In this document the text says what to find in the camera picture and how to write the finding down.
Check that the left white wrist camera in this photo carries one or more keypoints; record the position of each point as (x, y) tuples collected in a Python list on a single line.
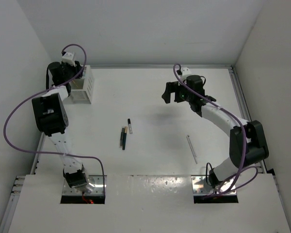
[(69, 58)]

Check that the white two-slot organizer box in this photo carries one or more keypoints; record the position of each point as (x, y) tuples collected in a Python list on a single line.
[(84, 94)]

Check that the black grey makeup pencil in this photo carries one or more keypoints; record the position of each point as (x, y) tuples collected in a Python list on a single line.
[(121, 136)]

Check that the thin clear silver stick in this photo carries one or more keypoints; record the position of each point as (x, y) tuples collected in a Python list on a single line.
[(192, 149)]

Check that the dark green gold pencil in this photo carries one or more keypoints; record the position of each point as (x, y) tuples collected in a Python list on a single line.
[(124, 138)]

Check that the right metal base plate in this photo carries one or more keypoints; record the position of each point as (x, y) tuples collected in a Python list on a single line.
[(201, 188)]

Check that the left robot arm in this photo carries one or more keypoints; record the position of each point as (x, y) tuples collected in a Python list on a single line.
[(52, 120)]

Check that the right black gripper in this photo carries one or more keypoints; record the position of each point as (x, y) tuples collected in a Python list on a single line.
[(172, 87)]

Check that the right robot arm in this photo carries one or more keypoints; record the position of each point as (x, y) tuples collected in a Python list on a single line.
[(247, 141)]

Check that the black clear mascara tube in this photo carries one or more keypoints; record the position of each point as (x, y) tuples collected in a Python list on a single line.
[(130, 126)]

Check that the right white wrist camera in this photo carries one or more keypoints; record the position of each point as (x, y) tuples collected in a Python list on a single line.
[(185, 73)]

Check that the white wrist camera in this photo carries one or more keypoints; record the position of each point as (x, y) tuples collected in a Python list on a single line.
[(185, 73), (69, 58)]

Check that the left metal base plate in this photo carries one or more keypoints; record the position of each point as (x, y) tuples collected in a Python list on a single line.
[(94, 188)]

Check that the metal base plate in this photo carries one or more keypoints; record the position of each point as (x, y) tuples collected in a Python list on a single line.
[(201, 188), (94, 188)]

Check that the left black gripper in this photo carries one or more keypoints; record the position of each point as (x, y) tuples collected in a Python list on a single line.
[(77, 70)]

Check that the aluminium frame rail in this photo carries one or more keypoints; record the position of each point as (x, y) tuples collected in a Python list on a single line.
[(239, 94)]

